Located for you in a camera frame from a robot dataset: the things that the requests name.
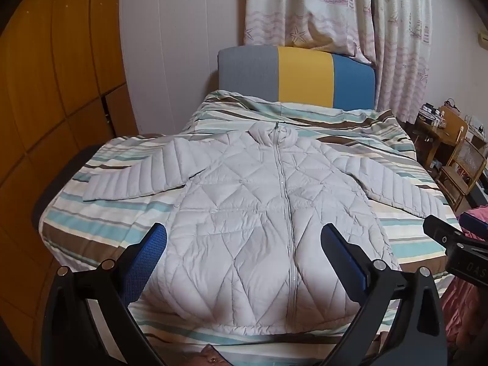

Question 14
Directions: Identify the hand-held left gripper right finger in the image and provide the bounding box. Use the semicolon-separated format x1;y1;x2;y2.
320;223;448;366

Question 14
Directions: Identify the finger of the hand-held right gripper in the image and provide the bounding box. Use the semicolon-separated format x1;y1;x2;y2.
423;214;468;255
459;212;488;239

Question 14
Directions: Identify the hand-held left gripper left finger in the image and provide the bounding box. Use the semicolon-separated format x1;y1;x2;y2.
40;222;168;366

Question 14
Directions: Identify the white quilted puffer jacket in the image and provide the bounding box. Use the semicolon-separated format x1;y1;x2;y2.
83;121;458;337

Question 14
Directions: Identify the striped duvet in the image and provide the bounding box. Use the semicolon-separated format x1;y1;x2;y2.
38;89;464;366

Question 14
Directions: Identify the wooden chair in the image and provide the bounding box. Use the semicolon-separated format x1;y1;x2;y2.
435;136;488;211

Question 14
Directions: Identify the wooden side table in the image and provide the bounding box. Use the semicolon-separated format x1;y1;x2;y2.
414;114;460;170

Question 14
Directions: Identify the dark bed base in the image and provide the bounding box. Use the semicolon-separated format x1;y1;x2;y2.
32;144;104;233

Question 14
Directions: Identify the ship print curtain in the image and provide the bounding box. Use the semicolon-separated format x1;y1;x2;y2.
365;0;434;120
243;0;373;65

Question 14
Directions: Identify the grey yellow blue headboard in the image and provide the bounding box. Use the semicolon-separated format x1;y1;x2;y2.
217;45;378;111

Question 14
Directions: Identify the wooden wardrobe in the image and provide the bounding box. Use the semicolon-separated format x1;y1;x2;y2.
0;0;138;351

